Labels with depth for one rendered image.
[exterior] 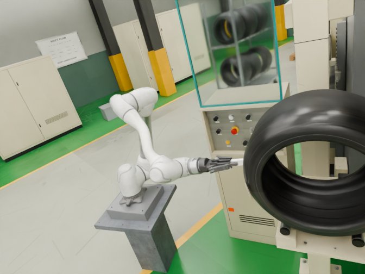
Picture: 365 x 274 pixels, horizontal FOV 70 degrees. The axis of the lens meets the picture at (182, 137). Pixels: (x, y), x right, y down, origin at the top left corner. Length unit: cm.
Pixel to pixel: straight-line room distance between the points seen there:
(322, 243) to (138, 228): 114
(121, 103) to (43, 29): 741
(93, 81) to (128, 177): 745
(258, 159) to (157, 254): 146
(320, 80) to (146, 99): 98
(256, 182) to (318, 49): 62
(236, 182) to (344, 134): 121
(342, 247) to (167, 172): 85
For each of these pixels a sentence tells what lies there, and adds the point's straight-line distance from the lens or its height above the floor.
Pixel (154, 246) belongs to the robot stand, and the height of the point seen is 33.
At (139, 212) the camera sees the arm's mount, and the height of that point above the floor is 72.
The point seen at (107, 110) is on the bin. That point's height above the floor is 26.
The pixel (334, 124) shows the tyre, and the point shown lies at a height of 145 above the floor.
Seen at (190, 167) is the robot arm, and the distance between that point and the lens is 133.
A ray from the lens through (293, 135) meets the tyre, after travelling 100.
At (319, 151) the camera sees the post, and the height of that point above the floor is 111.
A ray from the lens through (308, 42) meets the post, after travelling 128.
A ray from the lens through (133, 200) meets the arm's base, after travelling 204.
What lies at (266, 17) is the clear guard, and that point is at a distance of 159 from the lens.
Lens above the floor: 190
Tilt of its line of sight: 25 degrees down
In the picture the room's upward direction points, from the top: 16 degrees counter-clockwise
